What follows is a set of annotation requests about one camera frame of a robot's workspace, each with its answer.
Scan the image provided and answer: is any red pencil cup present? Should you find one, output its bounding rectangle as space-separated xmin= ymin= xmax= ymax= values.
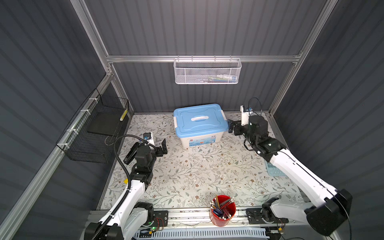
xmin=209 ymin=195 xmax=237 ymax=227

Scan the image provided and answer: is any blue plastic bin lid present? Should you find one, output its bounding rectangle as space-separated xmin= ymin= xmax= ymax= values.
xmin=174 ymin=104 xmax=229 ymax=138

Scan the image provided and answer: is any teal calculator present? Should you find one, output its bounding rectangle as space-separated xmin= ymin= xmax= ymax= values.
xmin=266 ymin=162 xmax=286 ymax=177

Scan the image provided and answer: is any black stapler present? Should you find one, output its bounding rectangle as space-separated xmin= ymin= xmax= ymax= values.
xmin=124 ymin=142 xmax=141 ymax=165

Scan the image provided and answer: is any black wire side basket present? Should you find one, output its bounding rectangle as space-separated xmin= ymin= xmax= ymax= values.
xmin=57 ymin=90 xmax=130 ymax=164

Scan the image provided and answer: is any yellow item in basket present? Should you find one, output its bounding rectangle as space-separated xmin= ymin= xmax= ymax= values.
xmin=120 ymin=109 xmax=128 ymax=122

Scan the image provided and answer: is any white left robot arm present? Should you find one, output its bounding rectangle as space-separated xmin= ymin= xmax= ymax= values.
xmin=84 ymin=133 xmax=168 ymax=240

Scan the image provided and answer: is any white plastic storage bin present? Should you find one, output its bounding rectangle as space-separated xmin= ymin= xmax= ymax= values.
xmin=174 ymin=120 xmax=225 ymax=148

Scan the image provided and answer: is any white wire wall basket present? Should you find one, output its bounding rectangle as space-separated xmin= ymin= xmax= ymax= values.
xmin=173 ymin=57 xmax=242 ymax=85

